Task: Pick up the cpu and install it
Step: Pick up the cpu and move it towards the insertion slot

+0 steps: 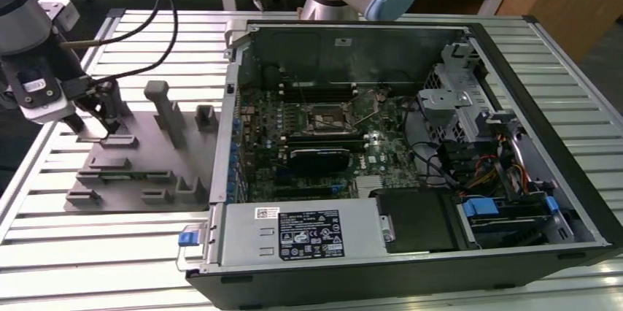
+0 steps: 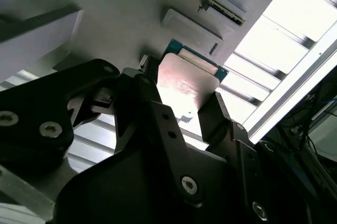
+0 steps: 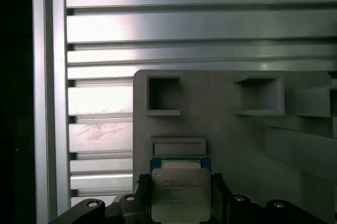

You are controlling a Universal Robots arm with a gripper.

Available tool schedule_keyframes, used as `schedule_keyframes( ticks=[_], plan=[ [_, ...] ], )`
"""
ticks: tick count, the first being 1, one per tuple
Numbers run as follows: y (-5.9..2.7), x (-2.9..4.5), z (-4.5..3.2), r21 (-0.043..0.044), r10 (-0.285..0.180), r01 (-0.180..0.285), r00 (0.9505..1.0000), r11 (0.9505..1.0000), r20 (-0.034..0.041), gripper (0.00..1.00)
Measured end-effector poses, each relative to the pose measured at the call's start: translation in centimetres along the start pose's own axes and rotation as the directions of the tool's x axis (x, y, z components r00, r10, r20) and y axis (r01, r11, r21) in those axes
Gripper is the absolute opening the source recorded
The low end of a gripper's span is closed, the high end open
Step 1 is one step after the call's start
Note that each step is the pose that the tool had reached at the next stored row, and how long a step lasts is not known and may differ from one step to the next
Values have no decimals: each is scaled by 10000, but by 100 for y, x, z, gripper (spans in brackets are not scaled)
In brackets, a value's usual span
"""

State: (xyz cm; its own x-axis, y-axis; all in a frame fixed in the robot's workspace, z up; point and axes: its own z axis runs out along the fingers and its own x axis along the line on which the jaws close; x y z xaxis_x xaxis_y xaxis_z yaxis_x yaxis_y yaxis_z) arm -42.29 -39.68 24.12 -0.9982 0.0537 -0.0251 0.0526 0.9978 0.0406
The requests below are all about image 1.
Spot black open PC case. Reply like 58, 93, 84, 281
184, 18, 623, 308

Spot green RAM stick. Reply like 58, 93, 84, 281
98, 171, 152, 183

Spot black plastic cover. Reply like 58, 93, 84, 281
369, 187, 467, 253

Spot small grey wrist camera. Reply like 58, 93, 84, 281
37, 0, 81, 34

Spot metal socket cover frame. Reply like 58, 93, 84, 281
340, 96, 361, 134

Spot gray parts rack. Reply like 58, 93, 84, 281
64, 80, 223, 213

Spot green motherboard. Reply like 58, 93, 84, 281
232, 86, 424, 202

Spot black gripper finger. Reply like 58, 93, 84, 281
61, 110, 88, 134
96, 104, 122, 136

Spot silver chipset heat sink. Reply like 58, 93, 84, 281
355, 175, 387, 199

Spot blue case latch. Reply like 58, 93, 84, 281
179, 229, 201, 247

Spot silver metal drive cage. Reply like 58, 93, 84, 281
416, 42, 492, 144

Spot black camera cable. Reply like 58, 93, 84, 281
62, 0, 177, 99

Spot silver power supply with label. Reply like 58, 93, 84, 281
213, 199, 393, 266

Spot gray plastic bracket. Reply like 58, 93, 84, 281
440, 42, 476, 68
473, 109, 517, 136

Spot hard disk in blue carrier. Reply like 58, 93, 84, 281
456, 196, 560, 226

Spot black CPU socket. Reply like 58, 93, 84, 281
304, 101, 360, 136

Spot black RAM slot bank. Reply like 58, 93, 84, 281
287, 134, 367, 152
280, 82, 359, 103

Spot black graphics card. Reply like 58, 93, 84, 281
287, 147, 352, 177

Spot coloured wire bundle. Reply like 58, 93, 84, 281
456, 134, 535, 195

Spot white wrist camera black face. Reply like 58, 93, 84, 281
9, 66, 69, 124

